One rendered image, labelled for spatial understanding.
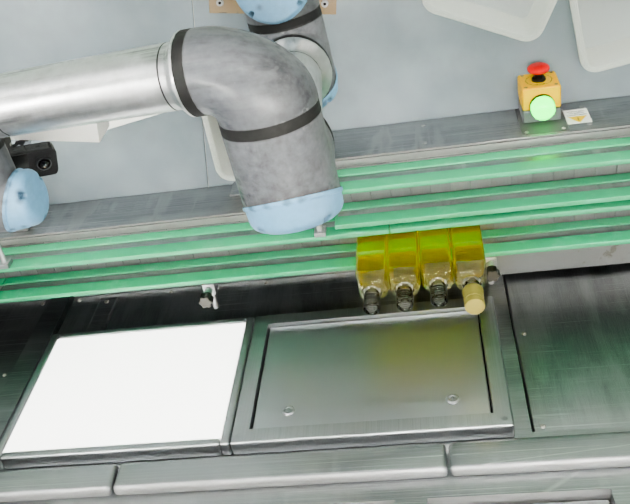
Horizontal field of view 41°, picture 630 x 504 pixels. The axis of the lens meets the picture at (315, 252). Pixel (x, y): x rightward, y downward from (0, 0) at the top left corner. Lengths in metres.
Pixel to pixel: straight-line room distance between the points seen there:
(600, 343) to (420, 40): 0.65
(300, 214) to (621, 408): 0.75
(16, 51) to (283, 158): 0.97
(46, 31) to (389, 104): 0.68
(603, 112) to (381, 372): 0.64
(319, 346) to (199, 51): 0.82
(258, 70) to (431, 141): 0.77
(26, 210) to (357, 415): 0.66
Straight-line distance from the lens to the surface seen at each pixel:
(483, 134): 1.64
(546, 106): 1.62
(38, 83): 1.03
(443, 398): 1.47
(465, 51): 1.67
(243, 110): 0.91
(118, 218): 1.80
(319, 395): 1.52
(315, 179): 0.94
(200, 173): 1.82
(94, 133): 1.41
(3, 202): 1.13
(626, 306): 1.71
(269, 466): 1.42
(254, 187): 0.95
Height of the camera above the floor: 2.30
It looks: 55 degrees down
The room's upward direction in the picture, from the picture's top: 173 degrees counter-clockwise
